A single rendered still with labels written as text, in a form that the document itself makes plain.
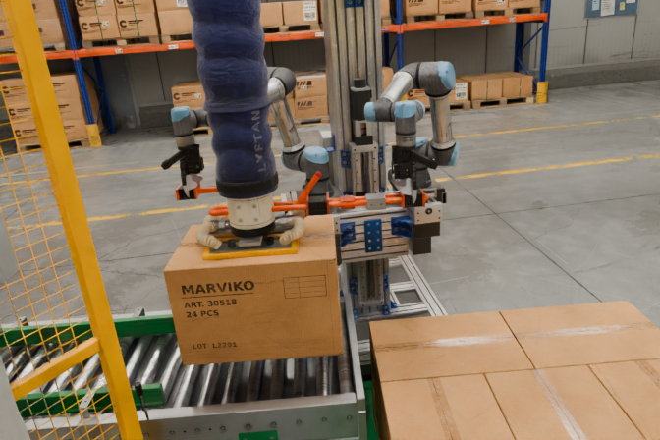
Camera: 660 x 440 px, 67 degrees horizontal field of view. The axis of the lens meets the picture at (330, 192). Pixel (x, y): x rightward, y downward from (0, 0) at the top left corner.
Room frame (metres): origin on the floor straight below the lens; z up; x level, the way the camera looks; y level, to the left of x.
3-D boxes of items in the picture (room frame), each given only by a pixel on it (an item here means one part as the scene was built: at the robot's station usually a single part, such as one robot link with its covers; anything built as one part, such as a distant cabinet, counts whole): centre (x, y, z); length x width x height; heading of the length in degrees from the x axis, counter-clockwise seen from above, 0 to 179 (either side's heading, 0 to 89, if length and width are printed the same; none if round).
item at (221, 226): (1.74, 0.30, 1.15); 0.34 x 0.25 x 0.06; 89
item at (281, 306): (1.74, 0.29, 0.89); 0.60 x 0.40 x 0.40; 90
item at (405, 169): (1.73, -0.28, 1.35); 0.09 x 0.08 x 0.12; 90
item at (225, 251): (1.64, 0.30, 1.11); 0.34 x 0.10 x 0.05; 89
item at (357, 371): (1.74, -0.05, 0.58); 0.70 x 0.03 x 0.06; 1
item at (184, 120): (2.00, 0.57, 1.51); 0.09 x 0.08 x 0.11; 134
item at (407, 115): (1.74, -0.29, 1.51); 0.09 x 0.08 x 0.11; 155
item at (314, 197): (1.73, 0.05, 1.21); 0.10 x 0.08 x 0.06; 179
